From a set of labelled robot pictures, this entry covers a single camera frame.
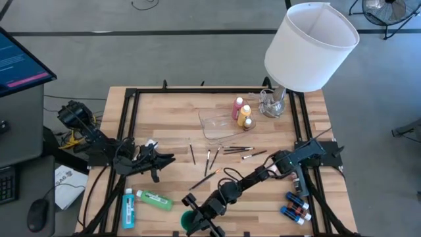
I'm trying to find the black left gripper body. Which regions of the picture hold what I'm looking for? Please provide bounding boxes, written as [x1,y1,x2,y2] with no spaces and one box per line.
[112,143,162,184]

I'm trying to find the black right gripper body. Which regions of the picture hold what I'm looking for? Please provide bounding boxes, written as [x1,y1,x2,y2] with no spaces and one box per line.
[182,192,228,237]

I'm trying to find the black brush orange ferrule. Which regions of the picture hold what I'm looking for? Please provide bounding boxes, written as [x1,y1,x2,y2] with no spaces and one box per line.
[188,167,224,192]

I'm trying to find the clear plastic bin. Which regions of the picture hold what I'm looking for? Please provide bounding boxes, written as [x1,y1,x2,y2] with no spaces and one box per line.
[197,105,257,145]

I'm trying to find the red paint bottle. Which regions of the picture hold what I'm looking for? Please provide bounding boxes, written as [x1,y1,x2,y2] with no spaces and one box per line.
[231,96,245,120]

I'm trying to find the yellow paint bottle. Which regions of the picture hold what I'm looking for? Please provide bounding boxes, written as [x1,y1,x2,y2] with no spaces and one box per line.
[236,104,253,128]

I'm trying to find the green paint bottle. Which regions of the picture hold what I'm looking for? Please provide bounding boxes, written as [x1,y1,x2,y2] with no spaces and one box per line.
[136,189,174,212]

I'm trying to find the turquoise paint bottle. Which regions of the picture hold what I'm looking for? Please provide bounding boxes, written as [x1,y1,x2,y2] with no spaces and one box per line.
[121,188,136,230]

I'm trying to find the teal plastic cup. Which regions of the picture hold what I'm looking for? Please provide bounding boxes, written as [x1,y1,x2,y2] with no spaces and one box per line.
[180,210,198,232]

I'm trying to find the white paper booklet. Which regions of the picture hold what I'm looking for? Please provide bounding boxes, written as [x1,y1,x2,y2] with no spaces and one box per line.
[54,164,89,211]

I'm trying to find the dark grey desk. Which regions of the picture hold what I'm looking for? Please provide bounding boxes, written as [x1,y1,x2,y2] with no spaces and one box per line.
[0,154,57,237]

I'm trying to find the black computer mouse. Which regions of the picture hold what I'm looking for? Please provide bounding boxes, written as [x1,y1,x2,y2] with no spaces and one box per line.
[26,197,51,233]

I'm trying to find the black keyboard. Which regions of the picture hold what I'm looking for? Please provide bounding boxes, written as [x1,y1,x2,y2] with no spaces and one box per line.
[0,166,19,205]

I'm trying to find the computer monitor blue screen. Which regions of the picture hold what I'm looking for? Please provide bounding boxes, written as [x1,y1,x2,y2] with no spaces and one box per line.
[0,26,58,99]

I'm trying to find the black stand foot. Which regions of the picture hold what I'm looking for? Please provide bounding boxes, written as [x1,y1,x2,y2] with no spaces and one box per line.
[391,118,421,151]

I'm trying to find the black floor fan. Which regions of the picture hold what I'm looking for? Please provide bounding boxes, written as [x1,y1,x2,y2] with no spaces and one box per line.
[348,0,421,41]

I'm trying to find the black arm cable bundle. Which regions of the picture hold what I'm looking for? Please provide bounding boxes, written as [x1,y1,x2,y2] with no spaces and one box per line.
[77,171,128,237]
[304,167,361,237]

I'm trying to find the yellow cable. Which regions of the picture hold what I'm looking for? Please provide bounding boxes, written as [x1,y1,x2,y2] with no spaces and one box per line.
[59,130,99,149]

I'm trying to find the black floor cable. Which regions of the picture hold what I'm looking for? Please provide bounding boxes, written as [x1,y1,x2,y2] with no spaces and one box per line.
[130,0,161,12]

